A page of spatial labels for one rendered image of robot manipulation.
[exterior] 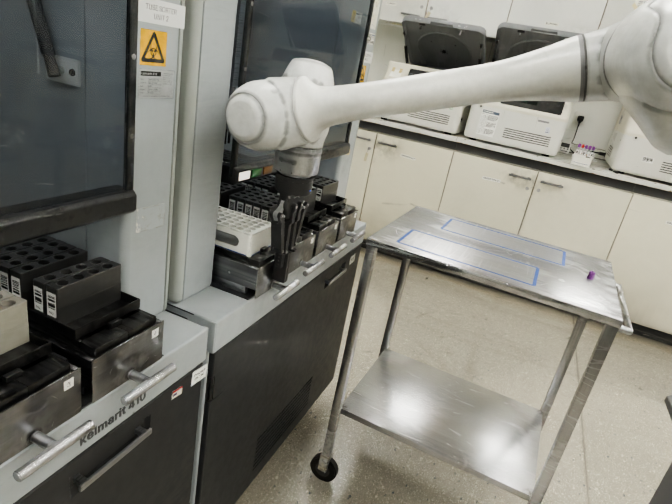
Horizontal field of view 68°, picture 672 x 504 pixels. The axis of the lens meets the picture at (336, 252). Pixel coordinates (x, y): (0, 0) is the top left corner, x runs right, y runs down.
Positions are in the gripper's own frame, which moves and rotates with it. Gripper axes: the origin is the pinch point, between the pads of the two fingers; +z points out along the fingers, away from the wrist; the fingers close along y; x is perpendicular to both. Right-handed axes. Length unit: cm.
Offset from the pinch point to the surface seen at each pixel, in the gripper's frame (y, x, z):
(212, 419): 16.8, -2.4, 30.5
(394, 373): -56, 21, 52
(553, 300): -25, 55, -2
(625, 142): -230, 85, -27
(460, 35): -248, -22, -68
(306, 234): -17.3, -2.9, -1.7
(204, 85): 15.8, -11.3, -34.6
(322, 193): -40.3, -10.0, -6.2
